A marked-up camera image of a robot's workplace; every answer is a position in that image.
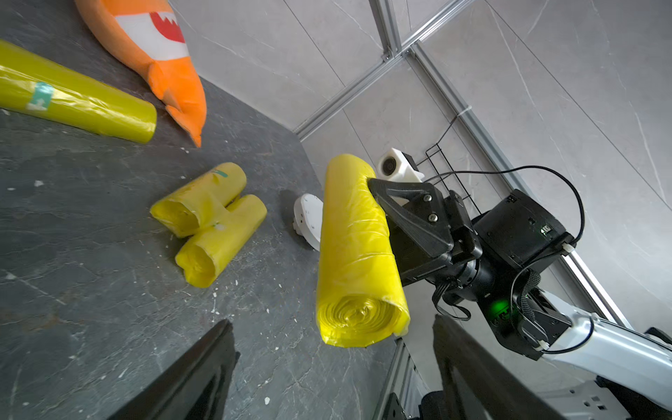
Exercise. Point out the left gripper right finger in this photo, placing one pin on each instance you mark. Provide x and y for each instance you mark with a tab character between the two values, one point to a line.
475	384

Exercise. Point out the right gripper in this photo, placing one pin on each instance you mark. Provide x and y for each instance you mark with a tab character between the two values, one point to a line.
519	240

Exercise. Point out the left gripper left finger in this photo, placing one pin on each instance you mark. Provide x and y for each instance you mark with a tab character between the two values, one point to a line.
196	386

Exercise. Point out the yellow roll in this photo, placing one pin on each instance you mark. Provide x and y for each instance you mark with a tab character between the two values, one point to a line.
41	88
206	254
360	298
201	202

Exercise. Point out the orange shark plush toy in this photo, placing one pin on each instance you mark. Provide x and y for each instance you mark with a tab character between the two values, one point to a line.
146	37

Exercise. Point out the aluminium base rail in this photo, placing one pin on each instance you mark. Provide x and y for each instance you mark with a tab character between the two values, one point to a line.
403	388

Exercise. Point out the white round handled brush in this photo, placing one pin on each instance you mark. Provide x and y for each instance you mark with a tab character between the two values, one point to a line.
307	222

